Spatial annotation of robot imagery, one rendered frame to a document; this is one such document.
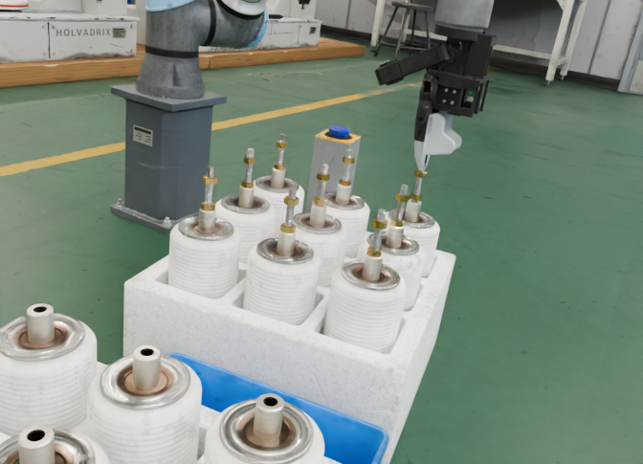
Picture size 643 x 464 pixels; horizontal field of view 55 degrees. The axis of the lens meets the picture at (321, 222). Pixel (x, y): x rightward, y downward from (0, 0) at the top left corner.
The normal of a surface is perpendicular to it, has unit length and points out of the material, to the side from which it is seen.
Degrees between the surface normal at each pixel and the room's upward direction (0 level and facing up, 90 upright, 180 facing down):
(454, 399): 0
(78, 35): 90
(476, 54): 90
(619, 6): 90
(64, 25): 90
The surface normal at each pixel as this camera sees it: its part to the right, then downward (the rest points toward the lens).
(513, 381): 0.13, -0.92
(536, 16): -0.50, 0.26
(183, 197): 0.86, 0.29
